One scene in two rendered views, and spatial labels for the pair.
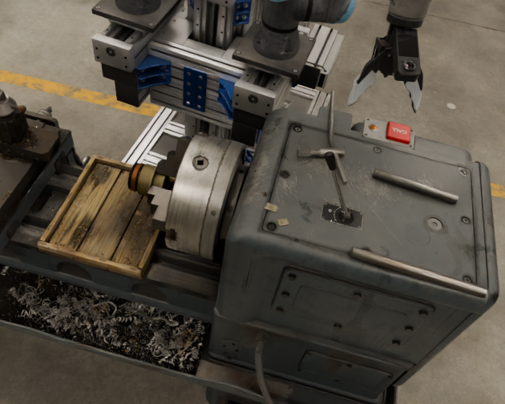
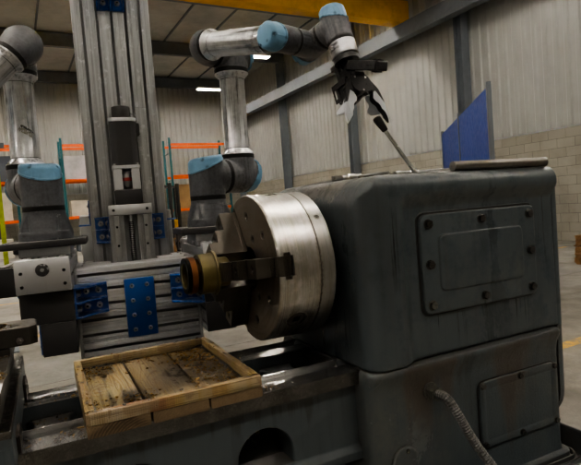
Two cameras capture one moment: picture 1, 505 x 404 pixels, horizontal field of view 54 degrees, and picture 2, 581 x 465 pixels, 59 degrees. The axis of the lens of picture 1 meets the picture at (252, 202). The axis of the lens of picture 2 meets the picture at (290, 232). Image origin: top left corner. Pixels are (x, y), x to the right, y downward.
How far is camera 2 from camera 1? 1.13 m
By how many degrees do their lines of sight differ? 55
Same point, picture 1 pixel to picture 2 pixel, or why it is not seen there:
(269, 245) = (398, 179)
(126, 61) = (65, 274)
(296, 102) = not seen: hidden behind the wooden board
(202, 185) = (288, 201)
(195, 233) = (312, 246)
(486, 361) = not seen: outside the picture
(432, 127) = not seen: hidden behind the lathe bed
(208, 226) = (320, 231)
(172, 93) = (112, 327)
